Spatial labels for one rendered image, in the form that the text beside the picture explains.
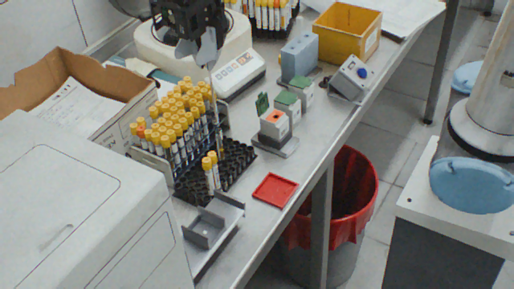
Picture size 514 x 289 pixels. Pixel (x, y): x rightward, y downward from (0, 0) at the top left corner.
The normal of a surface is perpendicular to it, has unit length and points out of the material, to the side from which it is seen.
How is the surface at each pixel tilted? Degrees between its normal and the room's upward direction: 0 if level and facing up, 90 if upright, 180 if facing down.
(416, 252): 90
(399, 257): 90
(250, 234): 0
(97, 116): 1
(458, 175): 97
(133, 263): 90
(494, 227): 4
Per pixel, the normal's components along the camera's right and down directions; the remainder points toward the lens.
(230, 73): 0.28, -0.48
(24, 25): 0.85, 0.33
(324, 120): -0.05, -0.73
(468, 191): -0.40, 0.73
